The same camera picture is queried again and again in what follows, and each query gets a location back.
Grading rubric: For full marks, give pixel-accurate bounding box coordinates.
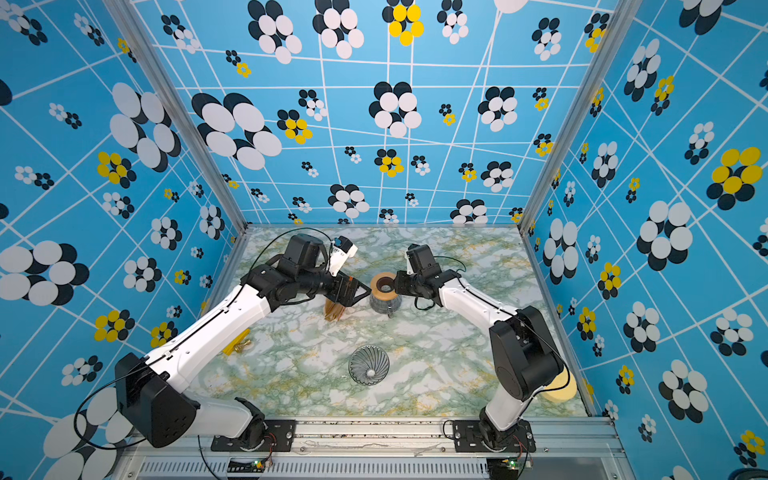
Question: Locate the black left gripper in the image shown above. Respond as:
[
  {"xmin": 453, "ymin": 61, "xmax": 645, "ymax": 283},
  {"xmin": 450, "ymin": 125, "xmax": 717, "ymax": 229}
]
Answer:
[{"xmin": 299, "ymin": 264, "xmax": 374, "ymax": 305}]

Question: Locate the round wooden dripper holder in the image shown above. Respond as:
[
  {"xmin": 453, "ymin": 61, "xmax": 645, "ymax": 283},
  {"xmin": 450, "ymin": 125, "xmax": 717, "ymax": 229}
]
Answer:
[{"xmin": 370, "ymin": 272, "xmax": 398, "ymax": 302}]

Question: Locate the clear glass carafe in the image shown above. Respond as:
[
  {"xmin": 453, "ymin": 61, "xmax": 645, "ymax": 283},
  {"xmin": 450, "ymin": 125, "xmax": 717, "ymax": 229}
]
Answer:
[{"xmin": 369, "ymin": 295, "xmax": 402, "ymax": 318}]

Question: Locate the ribbed glass dripper cone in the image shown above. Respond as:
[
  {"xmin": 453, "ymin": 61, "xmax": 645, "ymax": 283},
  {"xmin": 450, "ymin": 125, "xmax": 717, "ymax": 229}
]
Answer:
[{"xmin": 348, "ymin": 345, "xmax": 390, "ymax": 386}]

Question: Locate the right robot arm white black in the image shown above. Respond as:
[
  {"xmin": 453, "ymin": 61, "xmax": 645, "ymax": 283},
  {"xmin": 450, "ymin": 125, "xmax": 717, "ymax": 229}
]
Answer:
[{"xmin": 395, "ymin": 244, "xmax": 574, "ymax": 451}]

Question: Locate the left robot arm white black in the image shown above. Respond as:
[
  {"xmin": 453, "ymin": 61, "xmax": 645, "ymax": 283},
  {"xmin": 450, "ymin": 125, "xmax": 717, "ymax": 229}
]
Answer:
[{"xmin": 115, "ymin": 234, "xmax": 371, "ymax": 450}]

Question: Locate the yellow plastic block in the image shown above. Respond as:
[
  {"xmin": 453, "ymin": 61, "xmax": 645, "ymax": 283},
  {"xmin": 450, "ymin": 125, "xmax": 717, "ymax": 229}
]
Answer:
[{"xmin": 222, "ymin": 329, "xmax": 251, "ymax": 356}]

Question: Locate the round yellow sponge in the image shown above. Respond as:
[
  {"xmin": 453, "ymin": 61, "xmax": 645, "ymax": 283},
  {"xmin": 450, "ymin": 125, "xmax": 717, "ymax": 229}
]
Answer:
[{"xmin": 540, "ymin": 369, "xmax": 578, "ymax": 404}]

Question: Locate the left green circuit board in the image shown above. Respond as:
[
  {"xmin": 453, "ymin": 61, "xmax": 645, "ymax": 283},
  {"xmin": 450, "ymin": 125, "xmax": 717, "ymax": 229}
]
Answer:
[{"xmin": 227, "ymin": 458, "xmax": 273, "ymax": 475}]

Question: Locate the green circuit board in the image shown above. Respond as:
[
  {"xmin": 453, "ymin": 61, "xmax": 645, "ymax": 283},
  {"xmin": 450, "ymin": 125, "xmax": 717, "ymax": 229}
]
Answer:
[
  {"xmin": 486, "ymin": 458, "xmax": 525, "ymax": 479},
  {"xmin": 227, "ymin": 458, "xmax": 273, "ymax": 475}
]

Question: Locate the right green circuit board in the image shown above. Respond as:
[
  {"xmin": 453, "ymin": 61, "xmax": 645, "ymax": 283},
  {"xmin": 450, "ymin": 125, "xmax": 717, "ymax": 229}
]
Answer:
[{"xmin": 486, "ymin": 458, "xmax": 525, "ymax": 479}]

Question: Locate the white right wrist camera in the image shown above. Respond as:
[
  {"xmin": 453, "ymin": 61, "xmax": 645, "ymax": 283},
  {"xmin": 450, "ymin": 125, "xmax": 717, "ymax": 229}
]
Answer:
[{"xmin": 405, "ymin": 244, "xmax": 431, "ymax": 275}]

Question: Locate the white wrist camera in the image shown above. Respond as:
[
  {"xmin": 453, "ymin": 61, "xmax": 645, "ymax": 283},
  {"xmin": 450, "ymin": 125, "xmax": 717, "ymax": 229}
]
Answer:
[
  {"xmin": 405, "ymin": 244, "xmax": 431, "ymax": 275},
  {"xmin": 327, "ymin": 236, "xmax": 358, "ymax": 277}
]

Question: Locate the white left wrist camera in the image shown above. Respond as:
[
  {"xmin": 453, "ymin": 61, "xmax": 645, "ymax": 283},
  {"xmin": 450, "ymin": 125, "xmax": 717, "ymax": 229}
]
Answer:
[{"xmin": 327, "ymin": 236, "xmax": 358, "ymax": 277}]

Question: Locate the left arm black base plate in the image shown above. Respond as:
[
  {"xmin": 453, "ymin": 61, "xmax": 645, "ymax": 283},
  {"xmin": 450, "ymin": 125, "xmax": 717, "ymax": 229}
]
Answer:
[{"xmin": 210, "ymin": 419, "xmax": 297, "ymax": 453}]

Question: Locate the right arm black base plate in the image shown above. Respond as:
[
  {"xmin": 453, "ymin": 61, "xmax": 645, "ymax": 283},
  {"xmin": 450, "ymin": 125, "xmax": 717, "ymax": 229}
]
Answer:
[{"xmin": 449, "ymin": 420, "xmax": 537, "ymax": 455}]

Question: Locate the aluminium front frame rail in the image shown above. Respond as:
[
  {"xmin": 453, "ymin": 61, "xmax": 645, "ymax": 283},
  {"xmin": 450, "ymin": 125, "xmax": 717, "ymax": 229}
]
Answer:
[{"xmin": 113, "ymin": 417, "xmax": 635, "ymax": 479}]

